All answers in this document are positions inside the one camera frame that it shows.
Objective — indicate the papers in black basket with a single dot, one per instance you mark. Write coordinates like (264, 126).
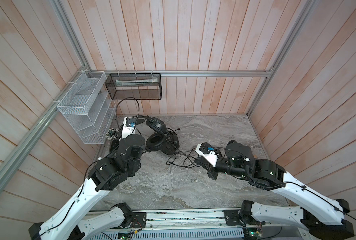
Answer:
(154, 82)

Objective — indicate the black wire mesh wall basket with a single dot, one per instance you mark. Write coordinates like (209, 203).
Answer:
(138, 93)

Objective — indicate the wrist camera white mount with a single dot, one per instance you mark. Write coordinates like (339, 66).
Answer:
(128, 127)
(211, 154)

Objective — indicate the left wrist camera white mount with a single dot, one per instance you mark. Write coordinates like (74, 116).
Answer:
(128, 127)

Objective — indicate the large black gaming headset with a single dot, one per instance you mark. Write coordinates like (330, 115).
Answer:
(170, 142)

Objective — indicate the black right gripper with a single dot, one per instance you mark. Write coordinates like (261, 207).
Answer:
(204, 163)

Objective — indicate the small black wired headphones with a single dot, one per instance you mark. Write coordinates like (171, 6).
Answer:
(182, 158)

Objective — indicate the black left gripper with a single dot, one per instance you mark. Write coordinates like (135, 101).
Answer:
(116, 148)

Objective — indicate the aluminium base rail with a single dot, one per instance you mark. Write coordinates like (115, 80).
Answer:
(198, 224)

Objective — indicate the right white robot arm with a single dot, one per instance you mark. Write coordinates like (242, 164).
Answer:
(321, 216)

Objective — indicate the white wire mesh wall shelf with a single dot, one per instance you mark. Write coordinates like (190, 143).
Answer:
(87, 108)

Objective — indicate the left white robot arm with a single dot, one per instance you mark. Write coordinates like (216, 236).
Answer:
(69, 223)

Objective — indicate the clear cup of pencils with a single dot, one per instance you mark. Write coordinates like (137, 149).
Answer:
(113, 134)

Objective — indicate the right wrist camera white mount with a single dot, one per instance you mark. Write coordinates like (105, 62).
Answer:
(211, 154)

